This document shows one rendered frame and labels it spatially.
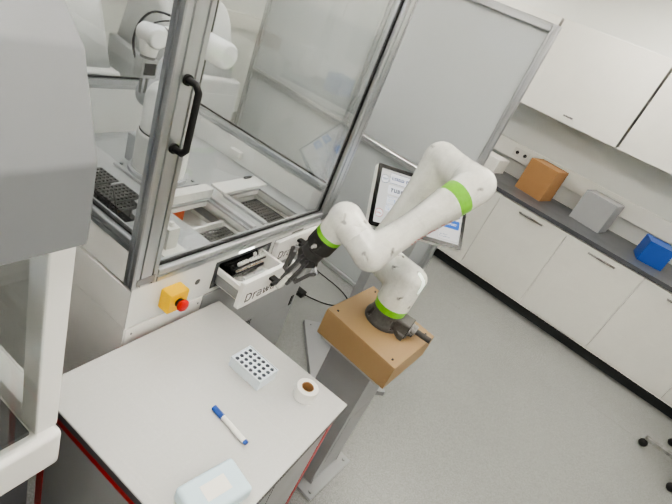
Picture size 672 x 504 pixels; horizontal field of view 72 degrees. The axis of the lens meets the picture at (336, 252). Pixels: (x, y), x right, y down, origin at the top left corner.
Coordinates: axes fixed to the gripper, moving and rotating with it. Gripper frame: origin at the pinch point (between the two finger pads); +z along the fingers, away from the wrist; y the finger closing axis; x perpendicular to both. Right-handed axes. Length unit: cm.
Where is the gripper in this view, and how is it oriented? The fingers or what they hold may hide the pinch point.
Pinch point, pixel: (284, 281)
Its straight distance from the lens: 159.7
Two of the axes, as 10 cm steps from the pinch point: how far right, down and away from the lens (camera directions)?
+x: 5.1, -2.6, 8.2
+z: -6.0, 5.8, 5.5
